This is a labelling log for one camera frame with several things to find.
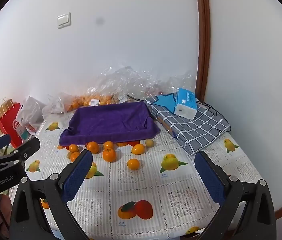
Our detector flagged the purple towel-lined tray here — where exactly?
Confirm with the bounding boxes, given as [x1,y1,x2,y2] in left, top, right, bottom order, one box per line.
[59,102,161,147]

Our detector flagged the red paper shopping bag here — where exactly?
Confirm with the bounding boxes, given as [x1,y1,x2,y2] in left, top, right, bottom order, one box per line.
[0,97,31,148]

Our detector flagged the clear plastic bag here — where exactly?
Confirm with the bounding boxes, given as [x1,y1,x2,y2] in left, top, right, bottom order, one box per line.
[42,92,72,121]

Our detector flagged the crumpled clear plastic bags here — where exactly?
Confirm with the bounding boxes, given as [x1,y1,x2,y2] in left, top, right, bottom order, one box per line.
[88,65,197,103]

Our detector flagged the brown wooden door frame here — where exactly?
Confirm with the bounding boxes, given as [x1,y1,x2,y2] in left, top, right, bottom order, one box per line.
[194,0,211,103]

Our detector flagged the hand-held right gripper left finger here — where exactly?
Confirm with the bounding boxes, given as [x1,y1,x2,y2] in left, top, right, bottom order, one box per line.
[10,150,93,240]

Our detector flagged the cluster of loose mandarins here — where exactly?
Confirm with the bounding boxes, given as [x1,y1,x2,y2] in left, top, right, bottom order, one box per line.
[56,139,154,172]

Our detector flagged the fruit-printed tablecloth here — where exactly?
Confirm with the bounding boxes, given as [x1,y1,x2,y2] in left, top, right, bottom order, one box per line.
[7,112,266,240]

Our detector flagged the blue white tissue pack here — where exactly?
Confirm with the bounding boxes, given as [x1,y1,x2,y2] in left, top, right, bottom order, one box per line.
[173,88,198,120]

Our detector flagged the white plastic bag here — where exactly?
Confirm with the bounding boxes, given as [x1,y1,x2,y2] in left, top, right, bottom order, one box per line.
[16,95,48,136]

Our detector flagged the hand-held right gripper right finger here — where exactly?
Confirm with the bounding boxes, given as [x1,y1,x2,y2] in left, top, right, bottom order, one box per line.
[194,151,277,240]

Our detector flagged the grey checked cloth bag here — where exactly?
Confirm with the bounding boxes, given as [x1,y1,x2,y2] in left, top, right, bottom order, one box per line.
[144,94,231,155]

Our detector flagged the white light switch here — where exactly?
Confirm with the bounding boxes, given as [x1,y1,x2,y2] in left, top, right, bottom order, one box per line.
[57,12,71,29]

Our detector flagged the clear bag of mandarins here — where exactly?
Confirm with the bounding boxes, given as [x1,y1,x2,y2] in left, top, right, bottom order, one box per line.
[63,92,121,113]

